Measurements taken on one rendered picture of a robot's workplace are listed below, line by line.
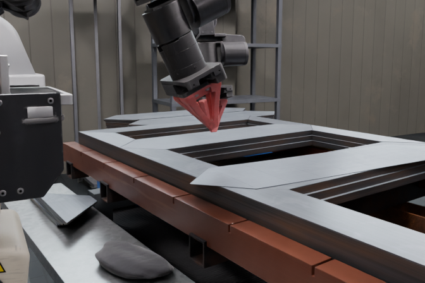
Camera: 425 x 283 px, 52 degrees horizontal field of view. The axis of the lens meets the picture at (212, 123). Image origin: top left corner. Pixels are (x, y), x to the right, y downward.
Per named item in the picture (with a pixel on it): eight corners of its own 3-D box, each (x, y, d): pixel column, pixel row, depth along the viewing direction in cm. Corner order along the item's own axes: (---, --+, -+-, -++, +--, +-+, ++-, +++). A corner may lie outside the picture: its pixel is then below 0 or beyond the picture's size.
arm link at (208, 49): (188, 45, 104) (194, 38, 99) (216, 43, 106) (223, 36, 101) (191, 73, 104) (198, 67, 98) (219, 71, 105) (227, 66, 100)
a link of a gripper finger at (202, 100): (214, 133, 106) (210, 95, 107) (231, 129, 101) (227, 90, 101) (190, 135, 103) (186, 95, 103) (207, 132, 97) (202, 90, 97)
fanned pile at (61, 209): (67, 190, 141) (67, 178, 141) (117, 227, 109) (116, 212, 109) (27, 197, 134) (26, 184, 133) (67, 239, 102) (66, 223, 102)
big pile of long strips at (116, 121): (236, 117, 239) (236, 106, 238) (289, 126, 207) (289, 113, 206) (95, 130, 193) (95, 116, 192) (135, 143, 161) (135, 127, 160)
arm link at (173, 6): (133, 9, 64) (146, 5, 59) (172, -8, 67) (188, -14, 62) (153, 53, 66) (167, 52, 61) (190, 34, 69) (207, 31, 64)
